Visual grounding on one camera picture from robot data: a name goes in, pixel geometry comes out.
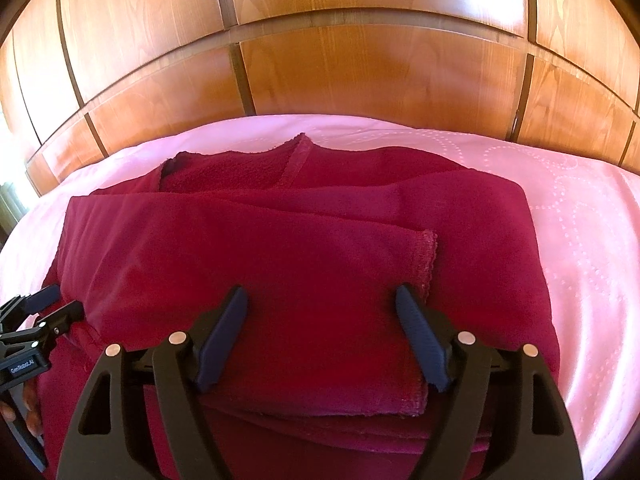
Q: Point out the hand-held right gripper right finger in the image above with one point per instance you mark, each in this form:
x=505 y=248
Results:
x=420 y=335

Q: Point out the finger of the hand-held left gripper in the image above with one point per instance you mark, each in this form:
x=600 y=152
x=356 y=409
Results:
x=65 y=315
x=42 y=297

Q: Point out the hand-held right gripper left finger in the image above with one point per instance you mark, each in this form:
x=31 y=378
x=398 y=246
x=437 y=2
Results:
x=225 y=340

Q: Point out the dark red knit cardigan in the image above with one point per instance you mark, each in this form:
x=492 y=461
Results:
x=300 y=270

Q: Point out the person's left hand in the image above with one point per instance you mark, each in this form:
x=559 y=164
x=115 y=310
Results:
x=32 y=420

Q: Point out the pink blanket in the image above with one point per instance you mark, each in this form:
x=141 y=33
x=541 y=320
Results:
x=590 y=240

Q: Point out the wooden wardrobe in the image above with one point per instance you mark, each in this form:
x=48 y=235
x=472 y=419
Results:
x=350 y=60

